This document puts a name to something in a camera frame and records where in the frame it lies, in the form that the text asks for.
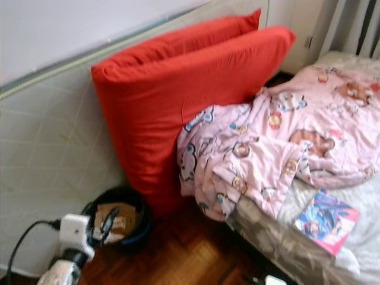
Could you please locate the brown cardboard piece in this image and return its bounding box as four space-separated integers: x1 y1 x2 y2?
95 203 138 236

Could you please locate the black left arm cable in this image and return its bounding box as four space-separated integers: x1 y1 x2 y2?
6 219 62 280

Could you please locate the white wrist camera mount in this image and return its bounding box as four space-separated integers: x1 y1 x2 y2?
59 214 96 262
264 275 287 285

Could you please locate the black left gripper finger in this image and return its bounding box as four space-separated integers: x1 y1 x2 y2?
102 206 121 238

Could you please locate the bed with grey floral sheet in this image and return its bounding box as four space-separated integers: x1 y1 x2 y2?
226 50 380 285

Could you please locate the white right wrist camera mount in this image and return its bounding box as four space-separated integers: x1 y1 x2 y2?
264 275 287 285

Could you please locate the grey pleated curtain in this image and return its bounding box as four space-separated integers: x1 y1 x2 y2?
321 0 380 60

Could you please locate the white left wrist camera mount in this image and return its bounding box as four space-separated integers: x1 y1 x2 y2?
59 214 96 262

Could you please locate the pale quilted spare mattress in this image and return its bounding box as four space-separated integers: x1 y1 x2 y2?
0 0 269 280

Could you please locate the black waste bin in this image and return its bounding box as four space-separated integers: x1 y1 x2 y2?
80 186 151 248

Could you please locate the colourful comic book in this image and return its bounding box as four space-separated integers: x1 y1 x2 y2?
294 189 361 257

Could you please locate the red fabric cushion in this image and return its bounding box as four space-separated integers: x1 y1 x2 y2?
112 9 262 65
92 25 296 217

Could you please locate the pink cartoon print blanket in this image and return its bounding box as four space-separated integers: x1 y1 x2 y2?
177 65 380 222

